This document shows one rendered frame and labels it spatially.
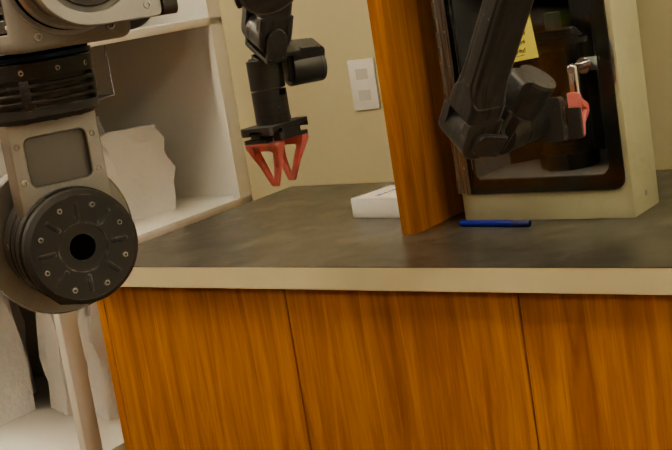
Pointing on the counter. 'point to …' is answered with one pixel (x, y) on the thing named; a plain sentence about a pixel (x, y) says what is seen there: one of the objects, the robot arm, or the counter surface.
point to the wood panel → (410, 85)
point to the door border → (447, 67)
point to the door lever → (577, 73)
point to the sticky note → (527, 44)
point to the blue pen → (495, 223)
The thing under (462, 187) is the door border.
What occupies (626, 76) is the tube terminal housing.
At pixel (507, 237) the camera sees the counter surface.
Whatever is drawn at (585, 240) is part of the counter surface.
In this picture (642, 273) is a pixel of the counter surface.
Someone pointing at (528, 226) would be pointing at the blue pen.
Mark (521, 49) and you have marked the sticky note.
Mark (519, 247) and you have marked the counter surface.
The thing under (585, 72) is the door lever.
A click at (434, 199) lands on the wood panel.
